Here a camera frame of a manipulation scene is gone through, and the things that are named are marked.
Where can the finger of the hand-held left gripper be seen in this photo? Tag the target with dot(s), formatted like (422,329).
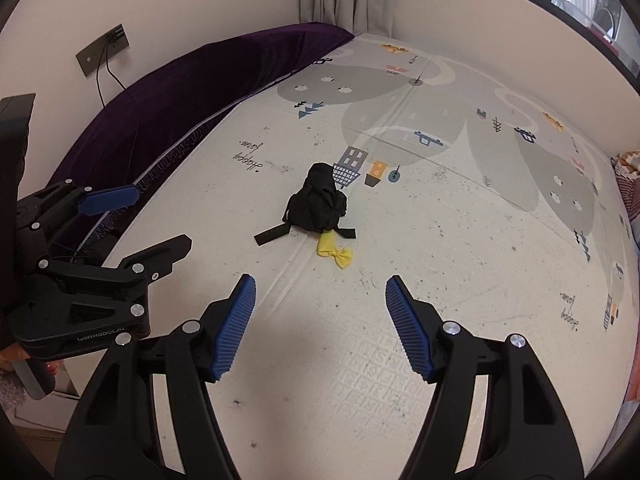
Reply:
(160,255)
(110,199)

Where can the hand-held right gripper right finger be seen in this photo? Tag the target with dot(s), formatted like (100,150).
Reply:
(407,325)

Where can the grey wall socket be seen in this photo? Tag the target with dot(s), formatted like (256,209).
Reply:
(92,60)

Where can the person's left forearm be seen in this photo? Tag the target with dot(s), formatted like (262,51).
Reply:
(10,390)

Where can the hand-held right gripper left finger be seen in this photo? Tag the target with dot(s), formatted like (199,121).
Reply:
(235,325)

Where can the printed play mat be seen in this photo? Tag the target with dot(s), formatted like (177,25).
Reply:
(450,260)

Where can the person's left hand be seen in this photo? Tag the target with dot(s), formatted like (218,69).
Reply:
(10,360)

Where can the yellow plastic wrapper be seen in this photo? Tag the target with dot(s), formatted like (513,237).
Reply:
(330,247)

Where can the purple blanket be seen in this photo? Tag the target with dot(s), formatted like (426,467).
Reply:
(175,90)

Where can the black cloth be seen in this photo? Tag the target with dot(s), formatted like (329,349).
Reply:
(320,200)

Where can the grey outdoor unit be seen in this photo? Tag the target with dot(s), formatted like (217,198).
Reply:
(607,17)

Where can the folded colourful clothes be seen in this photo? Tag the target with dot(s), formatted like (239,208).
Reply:
(630,175)

